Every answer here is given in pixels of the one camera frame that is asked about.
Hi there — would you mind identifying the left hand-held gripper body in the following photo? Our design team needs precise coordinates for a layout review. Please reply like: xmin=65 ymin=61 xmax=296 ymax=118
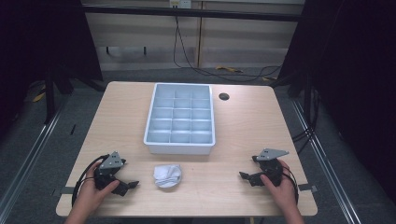
xmin=92 ymin=150 xmax=127 ymax=191

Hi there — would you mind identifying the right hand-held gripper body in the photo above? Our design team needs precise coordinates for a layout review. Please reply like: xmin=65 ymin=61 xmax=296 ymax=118
xmin=251 ymin=147 xmax=290 ymax=188

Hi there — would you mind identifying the white cloth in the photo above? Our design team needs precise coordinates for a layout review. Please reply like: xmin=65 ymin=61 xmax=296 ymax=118
xmin=152 ymin=163 xmax=183 ymax=189

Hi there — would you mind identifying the white divided storage box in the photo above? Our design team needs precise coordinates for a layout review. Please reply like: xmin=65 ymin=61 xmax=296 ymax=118
xmin=142 ymin=81 xmax=217 ymax=156

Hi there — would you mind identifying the person's right hand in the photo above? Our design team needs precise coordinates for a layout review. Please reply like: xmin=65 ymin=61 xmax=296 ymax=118
xmin=259 ymin=159 xmax=299 ymax=213

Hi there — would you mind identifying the person's left hand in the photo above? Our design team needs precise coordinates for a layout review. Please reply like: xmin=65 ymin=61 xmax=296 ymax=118
xmin=75 ymin=161 xmax=120 ymax=217

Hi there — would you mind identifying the grey table edge strip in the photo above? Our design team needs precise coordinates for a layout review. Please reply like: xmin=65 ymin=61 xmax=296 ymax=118
xmin=50 ymin=186 xmax=76 ymax=197
xmin=297 ymin=183 xmax=319 ymax=193

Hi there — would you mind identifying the black metal stand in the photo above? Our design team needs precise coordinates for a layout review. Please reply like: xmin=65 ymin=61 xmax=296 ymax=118
xmin=42 ymin=66 xmax=76 ymax=126

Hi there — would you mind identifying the yellow floor tape piece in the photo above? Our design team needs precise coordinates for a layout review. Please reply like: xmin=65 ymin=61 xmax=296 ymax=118
xmin=32 ymin=91 xmax=47 ymax=104

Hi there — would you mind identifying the yellow scrap on floor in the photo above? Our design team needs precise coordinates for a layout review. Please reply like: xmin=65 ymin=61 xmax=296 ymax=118
xmin=214 ymin=64 xmax=245 ymax=75

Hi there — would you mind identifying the black curtain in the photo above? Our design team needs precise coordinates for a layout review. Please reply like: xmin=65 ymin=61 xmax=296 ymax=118
xmin=0 ymin=0 xmax=105 ymax=132
xmin=276 ymin=0 xmax=396 ymax=204

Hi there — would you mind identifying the black horizontal bar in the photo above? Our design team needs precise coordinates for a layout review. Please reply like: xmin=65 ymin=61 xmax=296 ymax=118
xmin=81 ymin=4 xmax=304 ymax=23

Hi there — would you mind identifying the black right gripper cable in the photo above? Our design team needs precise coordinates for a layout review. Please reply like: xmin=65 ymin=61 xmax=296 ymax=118
xmin=280 ymin=165 xmax=300 ymax=205

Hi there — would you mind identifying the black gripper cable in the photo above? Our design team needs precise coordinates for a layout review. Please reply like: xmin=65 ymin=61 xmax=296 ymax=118
xmin=280 ymin=165 xmax=300 ymax=205
xmin=71 ymin=154 xmax=110 ymax=207

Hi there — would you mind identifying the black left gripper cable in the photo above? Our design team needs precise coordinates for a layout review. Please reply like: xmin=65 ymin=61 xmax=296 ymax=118
xmin=71 ymin=154 xmax=110 ymax=207

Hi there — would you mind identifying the bundle of black floor cables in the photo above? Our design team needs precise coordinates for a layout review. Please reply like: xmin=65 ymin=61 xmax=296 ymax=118
xmin=291 ymin=87 xmax=322 ymax=154

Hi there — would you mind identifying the metal floor rail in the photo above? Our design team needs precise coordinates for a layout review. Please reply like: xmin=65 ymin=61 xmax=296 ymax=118
xmin=290 ymin=98 xmax=363 ymax=224
xmin=0 ymin=92 xmax=70 ymax=220

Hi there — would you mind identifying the long black wall cable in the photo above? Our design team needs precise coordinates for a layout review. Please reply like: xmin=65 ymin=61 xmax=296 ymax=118
xmin=172 ymin=14 xmax=283 ymax=84

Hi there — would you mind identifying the white wall socket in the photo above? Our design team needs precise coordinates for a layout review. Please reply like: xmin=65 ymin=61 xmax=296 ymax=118
xmin=168 ymin=0 xmax=192 ymax=9

